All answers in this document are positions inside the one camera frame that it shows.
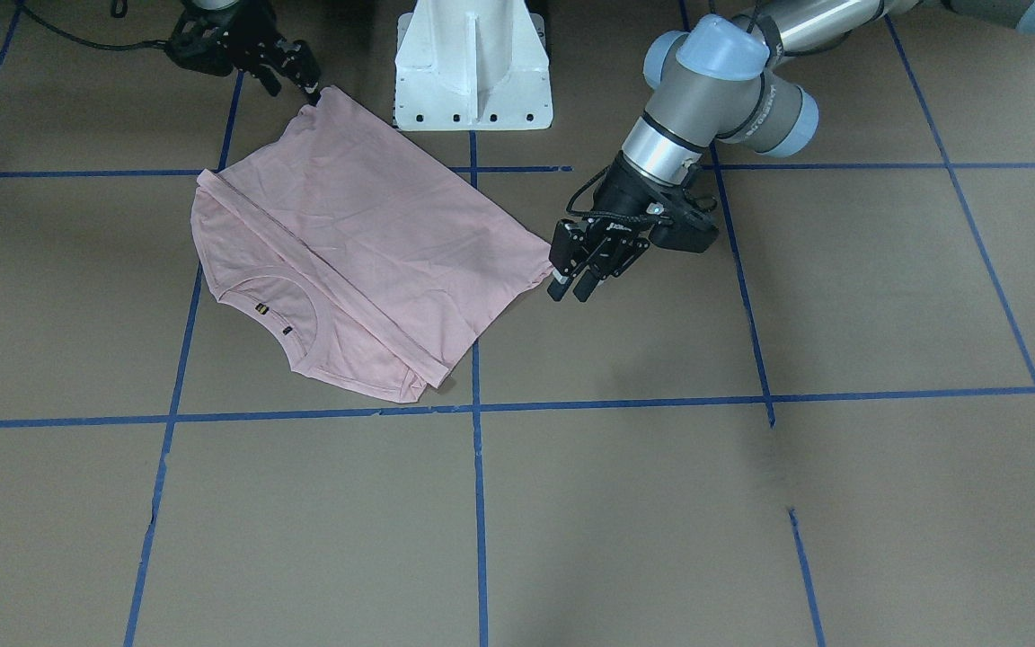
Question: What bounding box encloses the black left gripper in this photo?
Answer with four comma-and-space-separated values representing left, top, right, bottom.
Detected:
548, 155, 694, 303

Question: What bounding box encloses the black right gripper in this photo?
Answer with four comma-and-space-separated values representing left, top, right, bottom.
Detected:
214, 1, 321, 105

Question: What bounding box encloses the pink Snoopy t-shirt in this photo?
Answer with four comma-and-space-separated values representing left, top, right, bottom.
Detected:
190, 86, 552, 403

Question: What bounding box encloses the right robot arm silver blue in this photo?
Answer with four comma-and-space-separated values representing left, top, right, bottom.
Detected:
178, 1, 321, 106

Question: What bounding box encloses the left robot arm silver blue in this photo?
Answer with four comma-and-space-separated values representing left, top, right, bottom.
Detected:
548, 1, 915, 303

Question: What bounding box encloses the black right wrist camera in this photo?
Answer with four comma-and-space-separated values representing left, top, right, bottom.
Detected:
164, 9, 234, 76

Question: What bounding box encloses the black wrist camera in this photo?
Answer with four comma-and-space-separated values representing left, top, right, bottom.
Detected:
164, 9, 234, 76
648, 187, 720, 253

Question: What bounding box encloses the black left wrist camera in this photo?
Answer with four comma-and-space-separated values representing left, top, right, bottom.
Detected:
648, 187, 720, 253

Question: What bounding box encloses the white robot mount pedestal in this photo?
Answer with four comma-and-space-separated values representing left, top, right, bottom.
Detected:
392, 1, 554, 133

